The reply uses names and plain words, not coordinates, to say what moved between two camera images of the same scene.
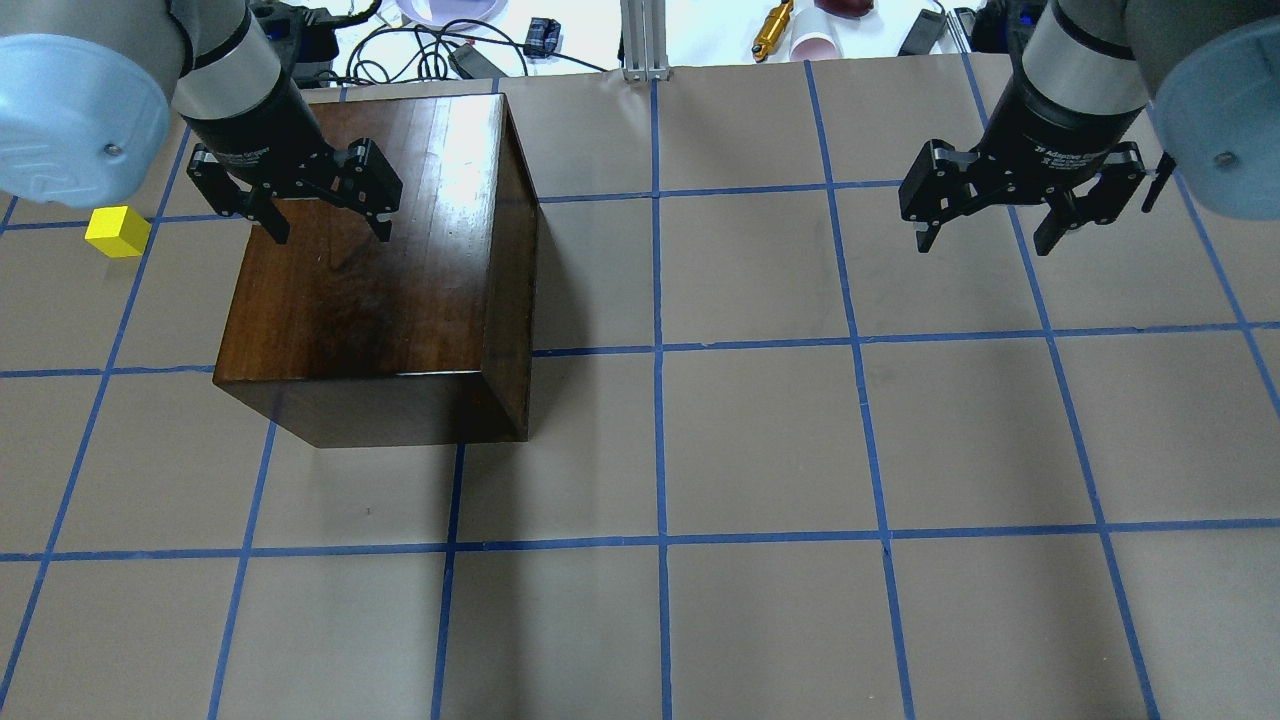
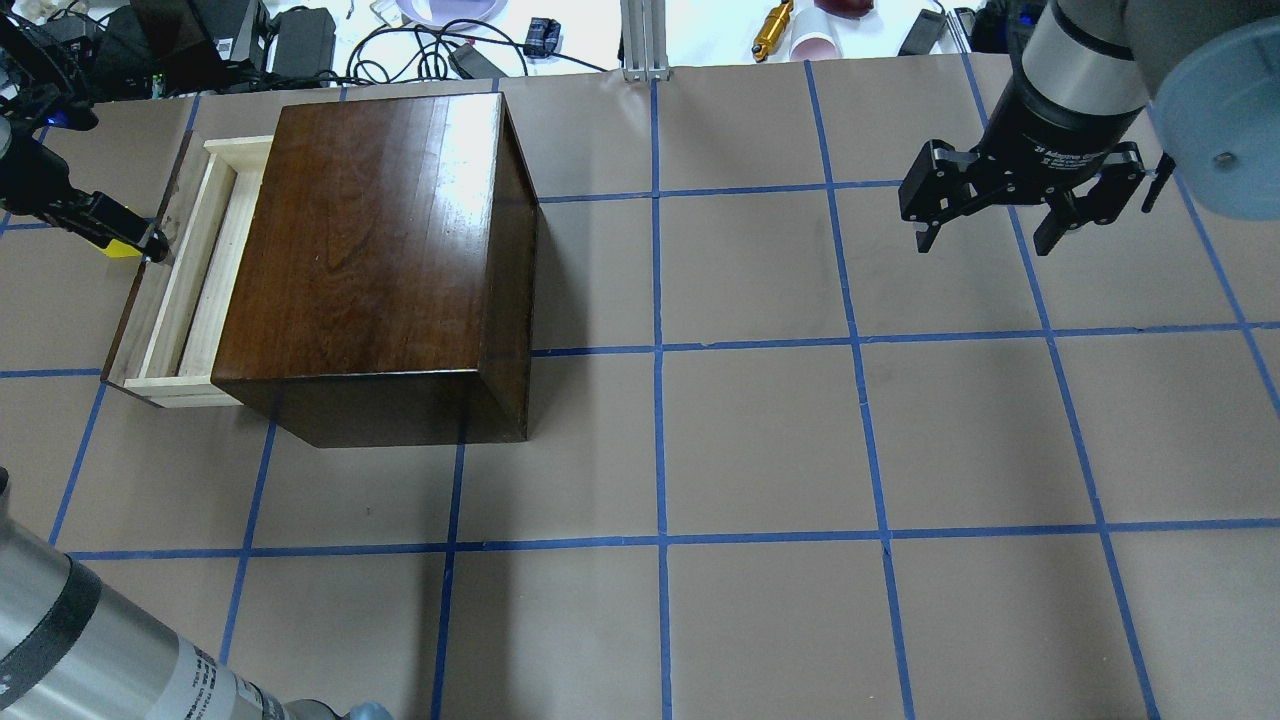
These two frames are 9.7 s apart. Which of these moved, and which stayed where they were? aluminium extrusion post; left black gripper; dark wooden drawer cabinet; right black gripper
Moved: left black gripper
Stayed: dark wooden drawer cabinet; aluminium extrusion post; right black gripper
